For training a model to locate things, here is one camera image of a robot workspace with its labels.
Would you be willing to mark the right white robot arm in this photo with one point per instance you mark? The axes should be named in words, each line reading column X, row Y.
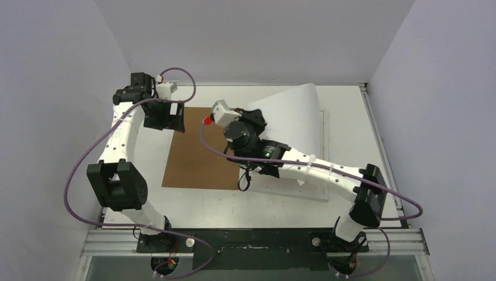
column 359, row 186

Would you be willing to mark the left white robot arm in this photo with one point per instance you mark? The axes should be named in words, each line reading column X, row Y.
column 116, row 181

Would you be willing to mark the brown backing board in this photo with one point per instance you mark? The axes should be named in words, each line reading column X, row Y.
column 190, row 165

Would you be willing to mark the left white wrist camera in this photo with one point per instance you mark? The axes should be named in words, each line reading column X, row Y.
column 164, row 89

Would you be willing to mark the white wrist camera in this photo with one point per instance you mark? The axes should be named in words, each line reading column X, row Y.
column 221, row 114
column 164, row 89

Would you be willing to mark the sunset landscape photo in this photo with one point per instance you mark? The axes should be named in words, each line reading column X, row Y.
column 294, row 118

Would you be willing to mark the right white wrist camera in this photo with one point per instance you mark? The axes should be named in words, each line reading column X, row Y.
column 221, row 114

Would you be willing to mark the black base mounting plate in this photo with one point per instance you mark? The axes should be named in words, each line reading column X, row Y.
column 254, row 249

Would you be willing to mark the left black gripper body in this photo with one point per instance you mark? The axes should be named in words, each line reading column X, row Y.
column 159, row 117

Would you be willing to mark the white picture frame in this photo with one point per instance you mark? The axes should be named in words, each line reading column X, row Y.
column 293, row 188

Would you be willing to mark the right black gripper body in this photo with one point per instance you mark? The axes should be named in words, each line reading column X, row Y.
column 252, row 120

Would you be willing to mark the aluminium front rail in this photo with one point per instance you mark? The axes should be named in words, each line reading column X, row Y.
column 121, row 242

